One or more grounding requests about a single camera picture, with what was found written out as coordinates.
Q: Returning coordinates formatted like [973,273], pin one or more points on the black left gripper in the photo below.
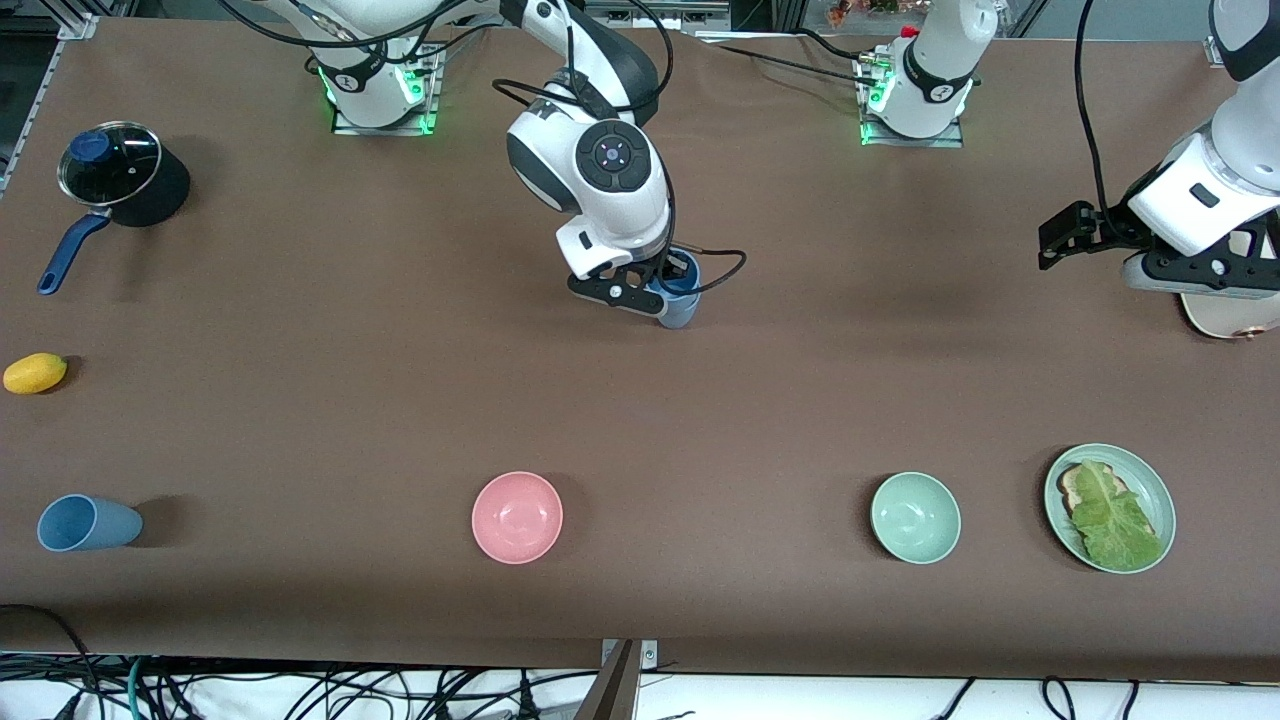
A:
[1108,227]

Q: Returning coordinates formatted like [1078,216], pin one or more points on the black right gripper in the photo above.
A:
[664,270]

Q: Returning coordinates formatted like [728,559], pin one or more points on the blue plastic cup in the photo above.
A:
[88,522]
[682,288]

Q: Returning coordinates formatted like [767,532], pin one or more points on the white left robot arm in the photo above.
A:
[1210,190]

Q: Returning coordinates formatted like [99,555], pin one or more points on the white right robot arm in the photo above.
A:
[610,200]

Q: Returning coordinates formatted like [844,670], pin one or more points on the brown table cover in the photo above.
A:
[700,420]

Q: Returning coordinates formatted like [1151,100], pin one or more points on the cream toaster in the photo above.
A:
[1225,318]

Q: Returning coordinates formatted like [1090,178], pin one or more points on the toast slice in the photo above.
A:
[1073,488]

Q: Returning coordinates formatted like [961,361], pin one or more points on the grey metal box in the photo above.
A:
[650,15]

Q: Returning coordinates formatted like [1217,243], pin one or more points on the pale green plate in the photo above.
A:
[1152,490]

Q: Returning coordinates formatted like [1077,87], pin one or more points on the pink bowl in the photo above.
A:
[517,517]

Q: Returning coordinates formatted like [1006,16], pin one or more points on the green lettuce leaf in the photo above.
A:
[1115,520]

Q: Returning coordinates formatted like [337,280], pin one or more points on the pale green bowl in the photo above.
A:
[915,517]

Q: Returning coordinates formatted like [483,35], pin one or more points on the dark metal pole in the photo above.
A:
[612,695]

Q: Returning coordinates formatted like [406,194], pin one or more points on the glass pot lid blue knob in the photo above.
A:
[115,165]

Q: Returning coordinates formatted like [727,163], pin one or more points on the yellow lemon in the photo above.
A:
[35,373]

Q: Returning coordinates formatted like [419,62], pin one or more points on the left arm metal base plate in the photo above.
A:
[940,141]

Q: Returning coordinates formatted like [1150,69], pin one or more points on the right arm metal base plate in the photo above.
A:
[428,95]

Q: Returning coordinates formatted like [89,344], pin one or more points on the metal table edge bracket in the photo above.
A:
[650,655]

